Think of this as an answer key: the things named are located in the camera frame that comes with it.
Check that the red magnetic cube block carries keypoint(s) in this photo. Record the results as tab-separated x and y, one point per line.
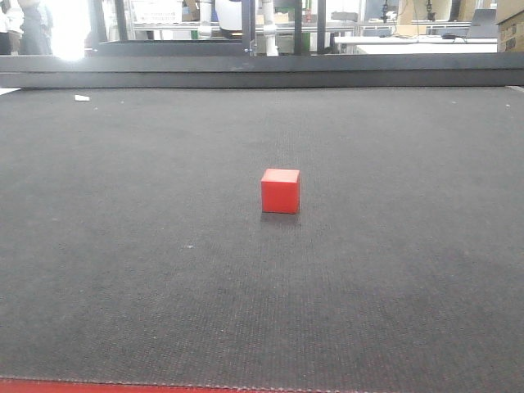
280	191

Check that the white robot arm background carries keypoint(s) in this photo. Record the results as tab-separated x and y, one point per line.
230	19

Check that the dark grey table mat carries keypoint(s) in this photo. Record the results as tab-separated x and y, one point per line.
134	247

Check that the white background workbench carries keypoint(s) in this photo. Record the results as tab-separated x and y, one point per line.
415	45

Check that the person in dark clothes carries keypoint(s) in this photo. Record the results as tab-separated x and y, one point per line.
36	28

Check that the cardboard box right edge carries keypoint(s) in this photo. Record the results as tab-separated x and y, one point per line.
509	19

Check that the black metal frame table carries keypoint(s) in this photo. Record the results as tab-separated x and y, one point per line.
169	29

